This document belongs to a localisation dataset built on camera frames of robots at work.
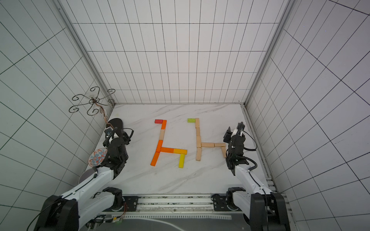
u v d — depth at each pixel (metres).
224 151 0.92
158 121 1.07
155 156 0.90
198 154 0.91
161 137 1.00
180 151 0.92
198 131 1.03
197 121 1.07
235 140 0.60
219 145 0.95
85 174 0.79
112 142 0.64
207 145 0.95
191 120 1.07
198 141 0.98
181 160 0.88
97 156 0.88
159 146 0.95
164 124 1.06
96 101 0.79
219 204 0.73
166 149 0.92
